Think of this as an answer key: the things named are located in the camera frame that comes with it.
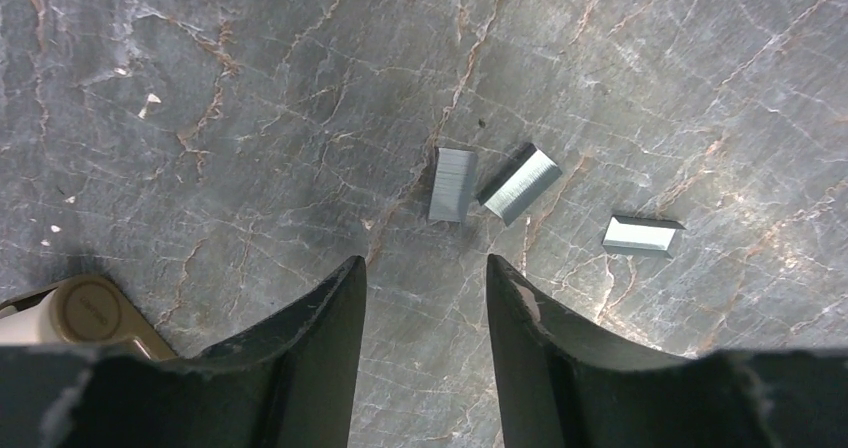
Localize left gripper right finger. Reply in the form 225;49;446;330
486;254;847;447

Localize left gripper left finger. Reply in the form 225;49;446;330
1;256;367;447

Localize staple strip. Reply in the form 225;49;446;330
602;215;686;259
427;147;478;223
477;143;563;226

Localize small beige stapler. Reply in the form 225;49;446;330
1;275;177;361

